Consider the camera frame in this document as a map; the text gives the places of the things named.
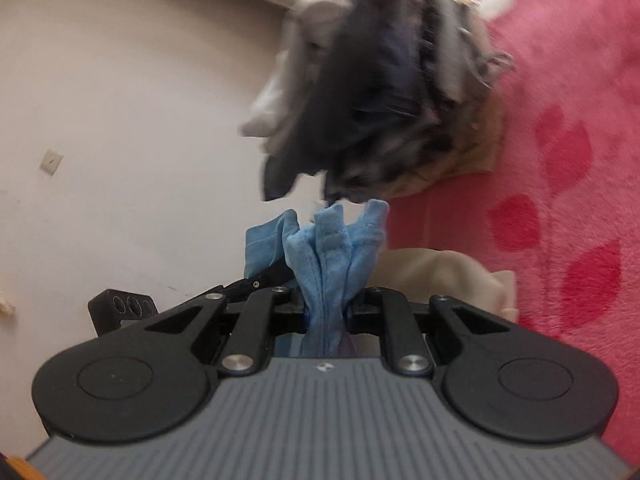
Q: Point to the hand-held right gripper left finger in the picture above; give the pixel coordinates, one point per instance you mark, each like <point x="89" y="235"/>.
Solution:
<point x="295" y="317"/>

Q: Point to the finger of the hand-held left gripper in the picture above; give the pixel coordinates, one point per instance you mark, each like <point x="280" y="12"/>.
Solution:
<point x="272" y="277"/>

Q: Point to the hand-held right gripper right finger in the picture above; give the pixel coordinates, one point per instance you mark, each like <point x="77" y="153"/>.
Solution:
<point x="357" y="317"/>

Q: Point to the light blue shirt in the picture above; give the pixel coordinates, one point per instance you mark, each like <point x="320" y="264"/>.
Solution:
<point x="325" y="260"/>

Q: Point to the pile of folded dark clothes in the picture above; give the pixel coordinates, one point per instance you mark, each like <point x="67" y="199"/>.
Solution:
<point x="380" y="90"/>

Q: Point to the beige folded garment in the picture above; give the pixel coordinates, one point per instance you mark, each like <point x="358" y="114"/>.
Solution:
<point x="440" y="280"/>

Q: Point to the pink floral blanket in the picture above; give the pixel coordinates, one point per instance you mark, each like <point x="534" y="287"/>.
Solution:
<point x="565" y="135"/>

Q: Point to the wall socket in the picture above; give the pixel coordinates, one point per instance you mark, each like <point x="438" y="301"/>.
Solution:
<point x="51" y="162"/>

